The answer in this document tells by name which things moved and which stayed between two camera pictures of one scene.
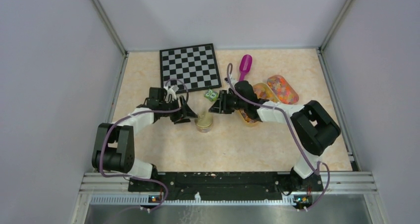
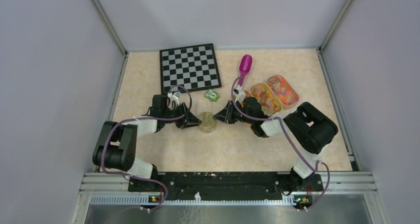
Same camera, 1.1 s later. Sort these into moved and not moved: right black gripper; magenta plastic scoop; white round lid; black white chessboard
Moved: right black gripper
Not moved: magenta plastic scoop; black white chessboard; white round lid
